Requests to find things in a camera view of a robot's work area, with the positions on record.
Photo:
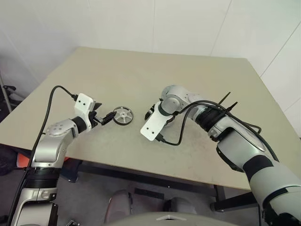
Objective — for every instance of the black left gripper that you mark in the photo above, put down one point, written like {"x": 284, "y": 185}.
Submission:
{"x": 95, "y": 120}

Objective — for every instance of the grey rounded shape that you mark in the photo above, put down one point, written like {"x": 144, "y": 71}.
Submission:
{"x": 118, "y": 204}

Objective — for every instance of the black floor strip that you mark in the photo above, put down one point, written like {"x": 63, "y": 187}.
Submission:
{"x": 148, "y": 193}

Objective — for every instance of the black bag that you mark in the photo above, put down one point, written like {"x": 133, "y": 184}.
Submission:
{"x": 8, "y": 160}

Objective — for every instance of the silver spoked rotor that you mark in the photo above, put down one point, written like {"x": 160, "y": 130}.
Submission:
{"x": 127, "y": 117}

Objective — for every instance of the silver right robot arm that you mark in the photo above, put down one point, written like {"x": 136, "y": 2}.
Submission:
{"x": 235, "y": 141}

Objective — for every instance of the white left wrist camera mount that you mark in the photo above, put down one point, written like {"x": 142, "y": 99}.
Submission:
{"x": 83, "y": 103}

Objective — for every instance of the grey robot torso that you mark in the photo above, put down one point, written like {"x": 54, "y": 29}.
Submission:
{"x": 188, "y": 220}

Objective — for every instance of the black table frame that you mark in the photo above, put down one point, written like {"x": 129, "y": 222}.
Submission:
{"x": 141, "y": 175}

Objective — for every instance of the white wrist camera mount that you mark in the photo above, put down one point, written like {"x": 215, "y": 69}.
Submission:
{"x": 83, "y": 103}
{"x": 152, "y": 124}

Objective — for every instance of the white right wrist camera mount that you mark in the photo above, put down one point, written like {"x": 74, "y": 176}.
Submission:
{"x": 152, "y": 124}

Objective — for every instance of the orange object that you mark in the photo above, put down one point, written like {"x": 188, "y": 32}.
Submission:
{"x": 23, "y": 161}

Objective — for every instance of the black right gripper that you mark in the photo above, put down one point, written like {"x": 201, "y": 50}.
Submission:
{"x": 152, "y": 108}

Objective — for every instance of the black and silver stand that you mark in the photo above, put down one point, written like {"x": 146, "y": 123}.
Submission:
{"x": 11, "y": 94}

